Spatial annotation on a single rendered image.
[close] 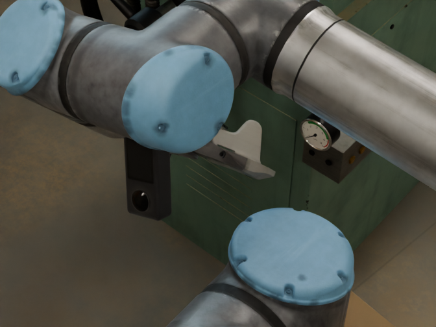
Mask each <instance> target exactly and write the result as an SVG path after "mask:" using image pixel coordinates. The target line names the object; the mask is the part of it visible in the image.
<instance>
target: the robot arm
mask: <svg viewBox="0 0 436 327"><path fill-rule="evenodd" d="M250 77H251V78H253V79H255V80H257V81H258V82H259V83H261V84H263V85H264V86H266V87H267V88H269V89H271V90H272V91H274V92H275V93H277V94H280V95H285V96H286V97H288V98H290V99H291V100H292V101H294V102H296V103H297V104H299V105H301V106H302V107H304V108H305V109H307V110H309V111H310V112H311V113H313V114H315V115H316V116H318V117H319V118H321V119H323V120H324V121H326V122H327V123H329V124H331V125H332V126H334V127H335V128H337V129H339V130H340V131H341V132H343V133H345V134H346V135H348V136H350V137H351V138H353V139H354V140H356V141H358V142H359V143H360V144H362V145H364V146H366V147H367V148H368V149H370V150H372V151H373V152H375V153H376V154H378V155H380V156H381V157H383V158H385V159H386V160H387V161H389V162H391V163H392V164H394V165H395V166H397V167H399V168H400V169H402V170H403V171H405V172H406V173H408V174H410V175H411V176H413V177H415V178H416V179H417V180H419V181H421V182H422V183H424V184H425V185H427V186H429V187H430V188H431V189H434V190H435V191H436V73H434V72H433V71H431V70H429V69H428V68H426V67H424V66H422V65H421V64H419V63H417V62H416V61H414V60H412V59H410V58H409V57H407V56H406V55H404V54H402V53H400V52H398V51H397V50H395V49H393V48H392V47H390V46H388V45H386V44H385V43H383V42H381V41H379V40H378V39H376V38H375V37H373V36H371V35H370V34H367V33H366V32H364V31H362V30H361V29H359V28H357V27H355V26H354V25H352V24H350V23H349V22H347V21H345V20H343V19H342V18H340V17H339V16H336V15H335V14H334V13H333V12H332V10H331V9H330V8H328V7H327V6H325V5H323V4H321V3H320V2H319V0H185V1H184V2H183V3H181V4H180V5H178V6H177V7H175V8H173V9H172V10H170V11H168V13H166V14H164V15H163V16H162V17H160V18H159V19H157V20H156V21H155V22H154V23H152V24H151V25H149V26H148V27H147V28H145V29H143V30H134V29H130V28H126V27H122V26H119V25H114V24H112V23H109V22H105V21H101V20H99V19H95V18H90V17H88V16H83V15H81V14H78V13H76V12H74V11H72V10H70V9H68V8H66V7H65V6H63V4H62V3H61V2H60V1H59V0H17V1H16V2H14V3H13V4H12V5H10V6H9V7H8V8H7V9H6V10H5V12H4V13H3V14H2V16H1V17H0V86H1V87H3V88H5V89H6V90H7V92H9V93H10V94H12V95H15V96H18V95H19V96H21V97H24V98H26V99H28V100H30V101H32V102H34V103H36V104H39V105H40V106H42V107H44V108H47V109H49V110H51V111H53V112H55V113H57V114H60V115H62V116H64V117H66V118H68V119H70V120H72V121H74V122H76V123H79V124H81V125H83V126H85V127H87V128H89V129H91V130H94V131H96V132H98V133H100V134H102V135H103V136H106V137H109V138H124V146H125V173H126V187H127V210H128V212H129V213H131V214H133V215H138V216H140V217H145V218H148V219H153V220H155V221H159V220H162V219H164V218H166V217H168V216H170V215H171V212H172V208H171V169H170V157H171V155H172V154H175V155H178V156H183V157H186V158H191V159H195V160H197V159H198V157H199V156H201V157H203V158H206V159H207V160H208V161H209V162H212V163H214V164H217V165H221V166H223V167H227V168H229V169H232V170H235V171H237V172H238V173H242V174H244V175H247V176H250V177H252V178H255V179H257V180H261V179H264V178H270V177H273V176H274V175H275V171H273V170H272V169H270V168H268V167H266V166H264V165H262V164H261V162H260V152H261V135H262V129H261V125H260V124H259V123H258V122H257V121H253V120H248V121H246V122H245V123H244V124H243V125H242V126H241V127H240V128H239V130H238V131H236V132H229V131H226V130H220V128H221V127H222V125H223V124H224V123H225V121H226V120H227V117H228V115H229V113H230V110H231V107H232V103H233V99H234V90H235V89H236V88H238V87H239V86H240V85H242V83H244V82H245V81H246V80H248V79H249V78H250ZM218 145H219V146H222V147H224V148H226V149H229V150H231V151H232V152H230V151H228V150H226V149H223V148H221V147H219V146H218ZM228 258H229V260H228V263H227V265H226V267H225V268H224V269H223V271H222V272H221V273H220V274H219V275H218V276H217V277H216V278H215V279H214V280H212V281H211V282H210V283H209V284H208V285H207V286H206V287H205V288H204V290H203V291H202V292H201V293H200V294H199V295H197V296H196V297H195V298H194V299H193V300H192V301H191V302H190V303H189V304H188V305H187V306H186V307H185V308H184V309H183V310H182V311H181V312H180V313H179V314H178V315H177V316H176V317H175V318H174V319H173V320H172V321H171V322H170V323H169V324H168V325H167V326H166V327H344V324H345V318H346V312H347V308H348V302H349V298H350V292H351V288H352V286H353V284H354V254H353V251H352V247H351V246H350V243H349V242H348V240H347V239H346V237H345V236H344V235H343V233H342V232H341V231H340V230H339V229H338V228H337V227H336V226H335V225H333V224H332V223H331V222H329V221H327V220H326V219H324V218H323V217H321V216H319V215H316V214H314V213H311V212H307V211H304V210H301V211H296V210H294V209H293V208H271V209H267V210H262V211H260V212H257V213H254V214H252V215H251V216H249V217H247V219H246V220H245V221H243V222H241V223H240V224H239V226H238V227H237V228H236V229H235V231H234V233H233V236H232V239H231V241H230V243H229V246H228Z"/></svg>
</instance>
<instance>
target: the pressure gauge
mask: <svg viewBox="0 0 436 327"><path fill-rule="evenodd" d="M300 132H301V135H302V137H303V138H304V140H305V141H306V142H307V143H308V144H309V145H310V146H311V147H313V148H314V149H317V150H318V151H327V150H328V149H329V148H330V147H331V146H332V145H333V144H334V143H335V142H336V141H337V140H338V139H339V137H340V130H339V129H337V128H335V127H334V126H332V125H331V124H329V123H327V122H326V121H324V120H323V119H321V118H319V117H318V116H316V115H315V114H313V113H311V114H310V115H309V116H308V117H307V118H305V119H304V120H303V121H302V122H301V124H300ZM314 134H317V136H316V137H315V136H313V135H314ZM310 136H313V137H310ZM307 137H310V138H307Z"/></svg>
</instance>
